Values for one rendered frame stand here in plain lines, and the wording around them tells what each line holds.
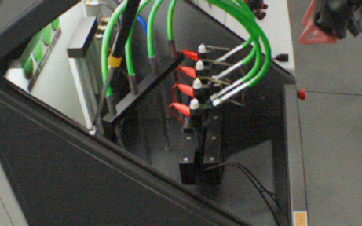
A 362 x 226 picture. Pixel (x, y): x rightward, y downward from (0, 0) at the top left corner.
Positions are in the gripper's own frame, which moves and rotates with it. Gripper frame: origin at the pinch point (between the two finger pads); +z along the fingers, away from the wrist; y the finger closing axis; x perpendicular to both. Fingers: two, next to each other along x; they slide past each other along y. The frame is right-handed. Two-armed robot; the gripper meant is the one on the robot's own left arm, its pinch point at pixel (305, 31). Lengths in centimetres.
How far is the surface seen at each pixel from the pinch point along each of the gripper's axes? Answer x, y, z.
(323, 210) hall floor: 103, -35, 103
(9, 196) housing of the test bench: -34, 44, 38
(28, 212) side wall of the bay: -28, 45, 40
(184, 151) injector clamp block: 1.9, 11.4, 44.1
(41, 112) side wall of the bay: -38, 36, 16
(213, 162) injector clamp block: 7.6, 13.6, 38.1
